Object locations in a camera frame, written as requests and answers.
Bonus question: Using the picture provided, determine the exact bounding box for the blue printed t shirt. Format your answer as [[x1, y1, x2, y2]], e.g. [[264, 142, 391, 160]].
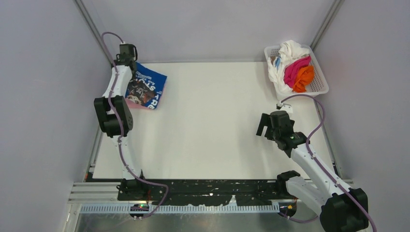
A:
[[125, 62, 167, 108]]

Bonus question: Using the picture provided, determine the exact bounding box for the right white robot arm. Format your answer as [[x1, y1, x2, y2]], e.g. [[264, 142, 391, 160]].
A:
[[256, 111, 370, 232]]

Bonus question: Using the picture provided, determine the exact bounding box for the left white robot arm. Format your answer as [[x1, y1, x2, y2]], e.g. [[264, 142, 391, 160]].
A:
[[94, 43, 144, 193]]

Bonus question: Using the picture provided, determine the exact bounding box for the folded pink t shirt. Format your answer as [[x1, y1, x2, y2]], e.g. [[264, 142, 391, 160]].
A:
[[125, 99, 156, 110]]

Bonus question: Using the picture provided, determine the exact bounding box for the magenta t shirt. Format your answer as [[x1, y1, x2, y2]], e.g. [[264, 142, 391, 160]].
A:
[[284, 56, 311, 88]]

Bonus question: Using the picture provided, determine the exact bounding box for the white laundry basket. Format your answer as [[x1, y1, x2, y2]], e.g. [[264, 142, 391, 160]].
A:
[[264, 44, 329, 100]]

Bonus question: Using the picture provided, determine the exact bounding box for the orange t shirt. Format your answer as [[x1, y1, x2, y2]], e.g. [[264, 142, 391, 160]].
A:
[[293, 65, 315, 93]]

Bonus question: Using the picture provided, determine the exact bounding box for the white t shirt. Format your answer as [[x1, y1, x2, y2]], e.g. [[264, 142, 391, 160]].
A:
[[267, 40, 310, 94]]

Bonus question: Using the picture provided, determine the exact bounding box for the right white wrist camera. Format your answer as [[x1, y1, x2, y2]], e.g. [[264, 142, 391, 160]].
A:
[[276, 102, 293, 115]]

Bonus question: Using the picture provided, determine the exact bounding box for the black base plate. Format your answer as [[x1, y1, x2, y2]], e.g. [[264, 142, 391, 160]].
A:
[[117, 179, 295, 206]]

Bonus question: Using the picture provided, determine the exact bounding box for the white slotted cable duct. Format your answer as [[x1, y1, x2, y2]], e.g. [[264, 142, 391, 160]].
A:
[[79, 203, 279, 214]]

